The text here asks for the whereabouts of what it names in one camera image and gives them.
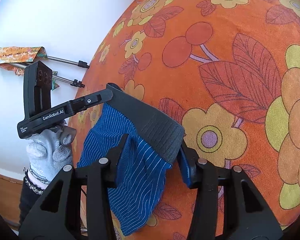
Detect blue striped shorts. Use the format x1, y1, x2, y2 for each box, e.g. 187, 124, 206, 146
77, 83, 184, 236

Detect left black sleeved forearm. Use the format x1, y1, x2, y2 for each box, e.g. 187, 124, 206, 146
19, 176, 44, 225

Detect left grey gloved hand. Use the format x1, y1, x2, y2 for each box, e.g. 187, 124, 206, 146
26, 124, 77, 185

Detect brown wooden door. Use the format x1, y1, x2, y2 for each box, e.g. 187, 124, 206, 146
0, 174, 23, 226

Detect grey metal tripod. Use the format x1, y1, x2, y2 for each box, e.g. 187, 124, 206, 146
12, 55, 90, 88

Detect orange floral scarf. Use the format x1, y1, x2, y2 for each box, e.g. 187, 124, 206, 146
0, 47, 47, 76

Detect orange floral bed sheet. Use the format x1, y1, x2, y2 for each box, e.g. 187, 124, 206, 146
70, 0, 300, 239

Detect beaded wrist bracelet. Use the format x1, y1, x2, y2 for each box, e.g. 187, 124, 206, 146
23, 167, 52, 196

